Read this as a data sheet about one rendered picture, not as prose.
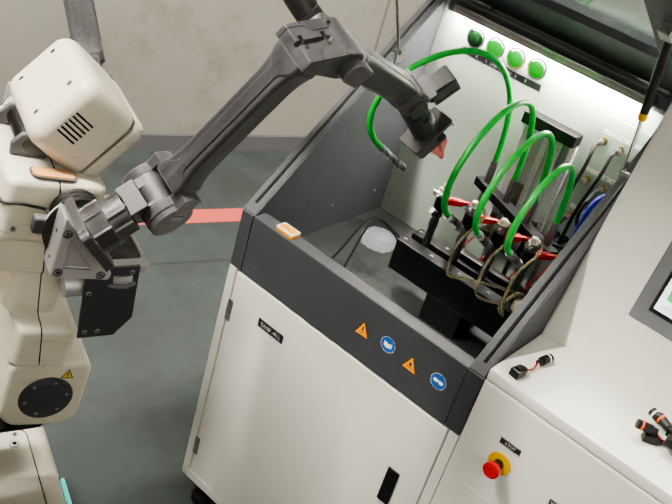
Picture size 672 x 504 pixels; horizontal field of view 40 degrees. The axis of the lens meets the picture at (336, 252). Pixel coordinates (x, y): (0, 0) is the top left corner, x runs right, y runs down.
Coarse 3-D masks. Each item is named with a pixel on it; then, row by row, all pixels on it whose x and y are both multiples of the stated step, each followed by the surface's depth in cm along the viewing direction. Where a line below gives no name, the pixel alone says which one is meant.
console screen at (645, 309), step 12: (660, 264) 182; (660, 276) 182; (648, 288) 183; (660, 288) 182; (636, 300) 185; (648, 300) 183; (660, 300) 182; (636, 312) 185; (648, 312) 183; (660, 312) 182; (648, 324) 184; (660, 324) 182
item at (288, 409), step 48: (240, 288) 222; (240, 336) 227; (288, 336) 216; (240, 384) 232; (288, 384) 220; (336, 384) 210; (384, 384) 200; (240, 432) 237; (288, 432) 225; (336, 432) 214; (384, 432) 204; (432, 432) 195; (240, 480) 243; (288, 480) 230; (336, 480) 218; (384, 480) 207
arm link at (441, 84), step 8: (440, 72) 180; (448, 72) 180; (424, 80) 180; (432, 80) 180; (440, 80) 180; (448, 80) 179; (456, 80) 181; (424, 88) 180; (432, 88) 179; (440, 88) 180; (448, 88) 181; (456, 88) 182; (432, 96) 179; (440, 96) 182; (448, 96) 183; (416, 104) 175; (424, 104) 175; (416, 112) 177; (424, 112) 179
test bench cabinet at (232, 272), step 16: (224, 288) 226; (224, 304) 228; (224, 320) 230; (208, 368) 239; (208, 384) 241; (192, 432) 251; (192, 448) 253; (448, 448) 193; (192, 480) 257; (432, 480) 198; (192, 496) 260; (208, 496) 261; (432, 496) 200
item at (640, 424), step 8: (656, 408) 178; (656, 416) 176; (664, 416) 175; (640, 424) 172; (648, 424) 172; (664, 424) 174; (648, 432) 172; (656, 432) 172; (648, 440) 173; (656, 440) 172; (664, 440) 172
